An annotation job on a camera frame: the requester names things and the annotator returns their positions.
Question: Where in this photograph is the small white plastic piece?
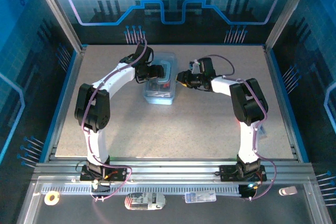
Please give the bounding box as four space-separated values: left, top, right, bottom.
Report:
278 186 298 196

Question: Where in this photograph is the clear blue label card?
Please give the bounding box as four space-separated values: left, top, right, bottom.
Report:
184 190 217 204

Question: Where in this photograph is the cream tape roll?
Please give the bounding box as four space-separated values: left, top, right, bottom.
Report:
44 191 60 206

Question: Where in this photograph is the slotted grey cable duct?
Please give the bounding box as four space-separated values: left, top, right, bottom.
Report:
40 184 242 196

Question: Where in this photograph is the clear blue plastic tool box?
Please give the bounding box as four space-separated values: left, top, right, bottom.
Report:
143 52 177 105

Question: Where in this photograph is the aluminium frame post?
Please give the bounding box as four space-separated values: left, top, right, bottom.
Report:
29 0 87 53
264 0 317 51

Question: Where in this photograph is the black controller board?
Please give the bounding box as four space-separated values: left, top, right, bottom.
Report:
238 183 259 199
90 180 111 195

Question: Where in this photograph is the aluminium side rail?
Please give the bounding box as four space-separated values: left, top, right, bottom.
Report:
48 45 89 161
262 45 301 162

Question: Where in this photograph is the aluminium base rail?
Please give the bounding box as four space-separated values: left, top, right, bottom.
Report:
33 157 314 185

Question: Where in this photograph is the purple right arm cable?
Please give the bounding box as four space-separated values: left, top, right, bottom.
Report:
206 55 278 201

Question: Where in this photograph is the black white printed sticker tag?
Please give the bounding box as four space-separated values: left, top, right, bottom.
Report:
124 191 166 211

